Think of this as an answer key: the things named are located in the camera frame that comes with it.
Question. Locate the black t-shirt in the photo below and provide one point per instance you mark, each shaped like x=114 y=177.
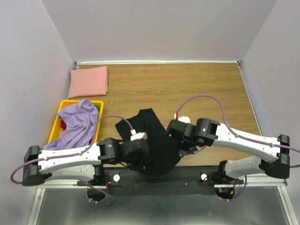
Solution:
x=163 y=153

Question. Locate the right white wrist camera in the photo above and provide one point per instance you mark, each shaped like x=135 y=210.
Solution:
x=184 y=119

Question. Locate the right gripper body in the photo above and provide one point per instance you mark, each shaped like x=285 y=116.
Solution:
x=184 y=147

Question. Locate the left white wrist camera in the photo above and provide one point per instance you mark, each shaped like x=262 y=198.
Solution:
x=137 y=135

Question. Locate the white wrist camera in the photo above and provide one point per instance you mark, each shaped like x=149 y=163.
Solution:
x=137 y=135
x=184 y=119

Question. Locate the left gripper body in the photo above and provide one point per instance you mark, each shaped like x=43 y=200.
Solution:
x=137 y=163

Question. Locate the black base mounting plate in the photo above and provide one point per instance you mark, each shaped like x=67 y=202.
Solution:
x=182 y=180

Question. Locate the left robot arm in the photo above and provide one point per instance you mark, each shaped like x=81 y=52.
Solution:
x=82 y=163

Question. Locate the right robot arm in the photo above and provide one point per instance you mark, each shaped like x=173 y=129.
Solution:
x=268 y=155

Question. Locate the pink folded t-shirt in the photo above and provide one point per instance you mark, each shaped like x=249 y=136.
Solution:
x=88 y=82

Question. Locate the lavender t-shirt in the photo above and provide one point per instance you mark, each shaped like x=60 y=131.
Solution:
x=81 y=120

